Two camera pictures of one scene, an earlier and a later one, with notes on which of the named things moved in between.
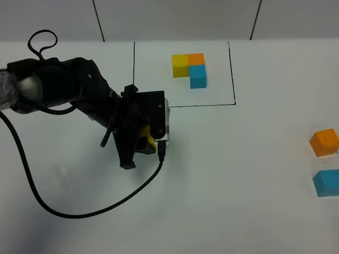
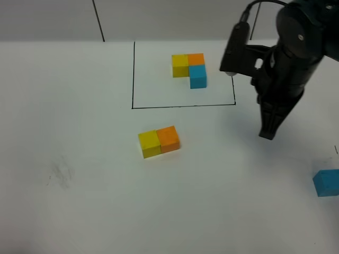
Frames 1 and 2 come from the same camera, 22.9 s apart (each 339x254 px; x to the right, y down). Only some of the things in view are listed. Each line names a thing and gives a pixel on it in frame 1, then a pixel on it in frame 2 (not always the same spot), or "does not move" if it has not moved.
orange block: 324,142 -> 169,139
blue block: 326,182 does not move
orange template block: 197,59 does not move
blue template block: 197,76 does not move
